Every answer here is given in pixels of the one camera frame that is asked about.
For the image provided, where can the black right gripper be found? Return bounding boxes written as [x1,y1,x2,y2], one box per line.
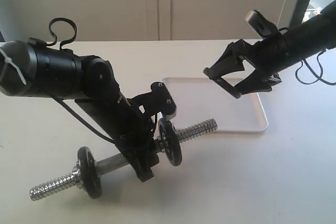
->
[203,35,291,95]

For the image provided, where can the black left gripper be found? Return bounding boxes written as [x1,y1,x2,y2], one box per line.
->
[114,108,159,182]

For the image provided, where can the chrome threaded dumbbell bar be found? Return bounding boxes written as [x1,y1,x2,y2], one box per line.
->
[29,119,218,201]

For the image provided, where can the black weight plate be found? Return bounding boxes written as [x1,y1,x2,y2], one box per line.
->
[77,146,102,199]
[214,77,242,99]
[159,119,182,166]

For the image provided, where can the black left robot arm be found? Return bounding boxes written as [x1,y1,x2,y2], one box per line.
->
[1,39,182,182]

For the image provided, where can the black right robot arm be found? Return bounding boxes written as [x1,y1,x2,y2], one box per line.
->
[203,2,335,81]

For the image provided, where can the white plastic tray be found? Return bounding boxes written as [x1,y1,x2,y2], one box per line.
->
[162,77,268,133]

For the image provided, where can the chrome hex collar nut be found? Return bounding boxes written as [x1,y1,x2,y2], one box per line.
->
[72,166,81,189]

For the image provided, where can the white zip tie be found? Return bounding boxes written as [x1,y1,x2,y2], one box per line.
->
[0,48,27,85]

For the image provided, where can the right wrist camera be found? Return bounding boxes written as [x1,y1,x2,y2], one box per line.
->
[245,10,279,39]

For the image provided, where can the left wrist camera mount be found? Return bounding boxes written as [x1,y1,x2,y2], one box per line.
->
[130,82,177,121]

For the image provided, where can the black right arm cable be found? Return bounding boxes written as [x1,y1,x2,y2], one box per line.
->
[295,48,336,86]

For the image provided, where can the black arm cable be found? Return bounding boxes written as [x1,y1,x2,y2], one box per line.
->
[48,18,78,50]
[295,48,336,86]

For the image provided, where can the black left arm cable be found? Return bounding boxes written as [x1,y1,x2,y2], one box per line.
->
[48,18,78,50]

